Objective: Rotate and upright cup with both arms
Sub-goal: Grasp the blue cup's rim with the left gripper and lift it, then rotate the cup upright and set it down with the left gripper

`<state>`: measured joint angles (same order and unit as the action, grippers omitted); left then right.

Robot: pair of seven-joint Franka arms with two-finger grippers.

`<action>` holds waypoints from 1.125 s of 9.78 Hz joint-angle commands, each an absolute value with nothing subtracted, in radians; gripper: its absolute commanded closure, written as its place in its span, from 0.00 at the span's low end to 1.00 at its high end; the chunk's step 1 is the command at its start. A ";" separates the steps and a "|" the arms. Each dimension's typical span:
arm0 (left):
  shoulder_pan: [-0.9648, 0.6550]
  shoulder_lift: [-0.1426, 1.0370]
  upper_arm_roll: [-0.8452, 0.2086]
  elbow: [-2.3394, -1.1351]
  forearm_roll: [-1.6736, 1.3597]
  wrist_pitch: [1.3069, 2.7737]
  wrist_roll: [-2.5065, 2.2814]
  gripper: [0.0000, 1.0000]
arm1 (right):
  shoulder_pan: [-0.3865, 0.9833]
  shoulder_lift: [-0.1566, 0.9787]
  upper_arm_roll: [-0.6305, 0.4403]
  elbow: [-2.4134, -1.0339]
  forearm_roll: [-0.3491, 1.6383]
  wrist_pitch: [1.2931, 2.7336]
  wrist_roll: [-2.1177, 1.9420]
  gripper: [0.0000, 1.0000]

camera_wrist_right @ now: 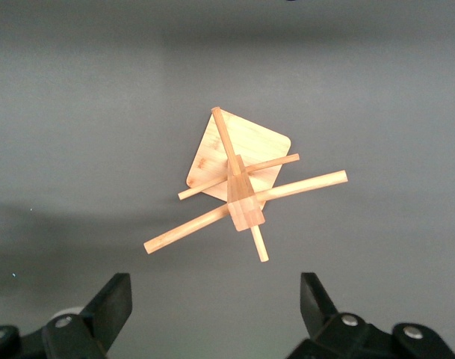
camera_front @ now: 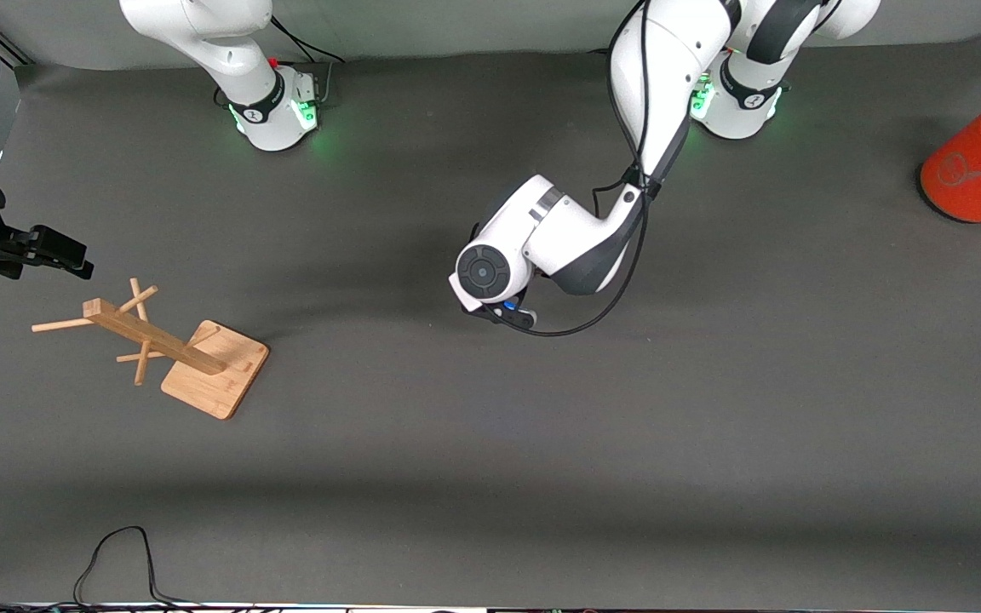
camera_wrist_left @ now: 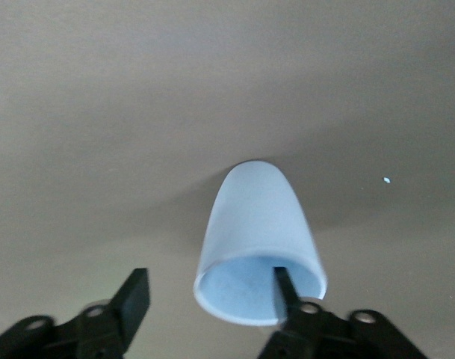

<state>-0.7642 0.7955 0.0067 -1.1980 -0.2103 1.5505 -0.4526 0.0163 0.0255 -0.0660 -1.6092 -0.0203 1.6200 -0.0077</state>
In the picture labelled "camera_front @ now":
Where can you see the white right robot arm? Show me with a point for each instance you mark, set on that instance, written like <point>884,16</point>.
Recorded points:
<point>226,51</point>

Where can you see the wooden mug tree stand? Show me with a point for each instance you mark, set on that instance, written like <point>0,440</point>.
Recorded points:
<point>214,379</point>

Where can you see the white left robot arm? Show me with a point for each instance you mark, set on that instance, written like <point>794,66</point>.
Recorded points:
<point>661,68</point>

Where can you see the aluminium frame rail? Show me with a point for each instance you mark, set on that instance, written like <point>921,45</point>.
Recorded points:
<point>14,49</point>

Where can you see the orange cylinder can grey lid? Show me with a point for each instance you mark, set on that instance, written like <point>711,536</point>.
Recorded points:
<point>976,166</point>

